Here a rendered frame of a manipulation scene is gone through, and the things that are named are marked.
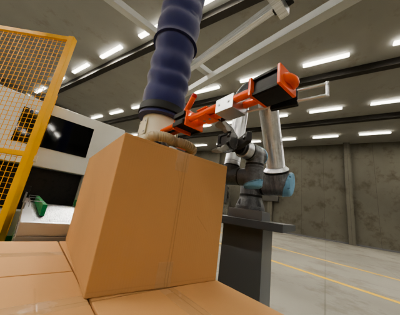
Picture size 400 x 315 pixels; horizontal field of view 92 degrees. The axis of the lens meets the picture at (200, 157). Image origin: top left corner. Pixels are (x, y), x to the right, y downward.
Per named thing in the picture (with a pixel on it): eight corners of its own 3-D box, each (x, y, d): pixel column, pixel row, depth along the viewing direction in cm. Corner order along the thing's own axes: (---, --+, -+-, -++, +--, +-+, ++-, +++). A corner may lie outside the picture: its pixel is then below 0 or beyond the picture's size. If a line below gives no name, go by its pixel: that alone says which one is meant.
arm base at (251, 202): (238, 208, 142) (239, 195, 144) (265, 212, 134) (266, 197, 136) (232, 207, 125) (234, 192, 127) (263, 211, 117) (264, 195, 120)
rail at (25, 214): (19, 212, 252) (24, 197, 257) (24, 212, 255) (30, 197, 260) (0, 271, 81) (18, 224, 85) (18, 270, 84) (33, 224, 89)
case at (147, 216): (65, 240, 89) (89, 157, 99) (145, 241, 112) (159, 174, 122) (82, 300, 42) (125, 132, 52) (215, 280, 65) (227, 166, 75)
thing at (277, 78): (247, 95, 47) (248, 78, 48) (264, 108, 51) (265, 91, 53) (280, 81, 41) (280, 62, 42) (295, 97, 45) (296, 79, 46)
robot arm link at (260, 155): (269, 166, 97) (270, 147, 100) (254, 159, 90) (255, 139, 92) (253, 167, 104) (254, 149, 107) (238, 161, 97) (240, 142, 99)
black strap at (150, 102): (130, 115, 97) (132, 108, 98) (170, 130, 111) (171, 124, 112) (150, 100, 80) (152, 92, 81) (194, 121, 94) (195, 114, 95)
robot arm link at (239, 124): (234, 81, 125) (214, 181, 103) (252, 75, 117) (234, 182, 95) (241, 92, 133) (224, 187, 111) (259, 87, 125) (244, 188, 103)
